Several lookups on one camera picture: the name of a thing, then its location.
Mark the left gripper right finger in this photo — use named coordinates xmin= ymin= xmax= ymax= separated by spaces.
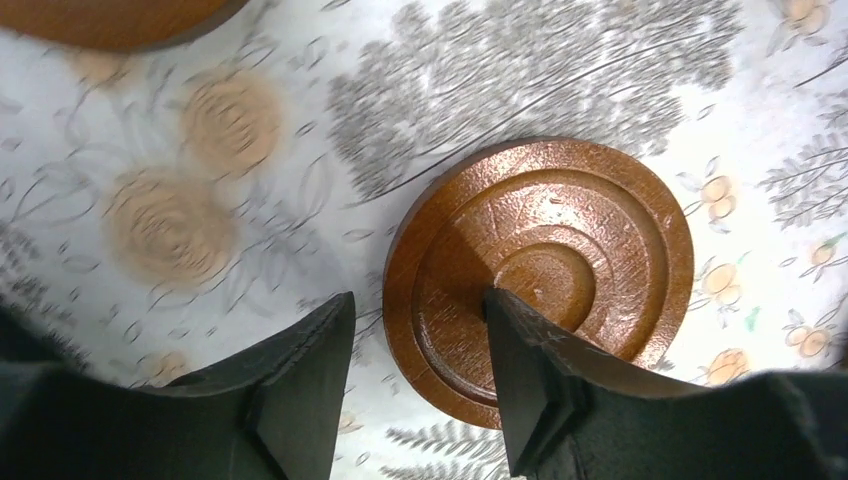
xmin=483 ymin=288 xmax=847 ymax=479

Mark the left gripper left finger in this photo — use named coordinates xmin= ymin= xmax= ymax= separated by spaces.
xmin=1 ymin=292 xmax=356 ymax=479

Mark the brown wooden coaster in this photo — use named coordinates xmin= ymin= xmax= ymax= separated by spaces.
xmin=1 ymin=0 xmax=247 ymax=53
xmin=382 ymin=137 xmax=694 ymax=429

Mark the floral tablecloth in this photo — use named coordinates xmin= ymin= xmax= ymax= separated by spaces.
xmin=1 ymin=1 xmax=847 ymax=479

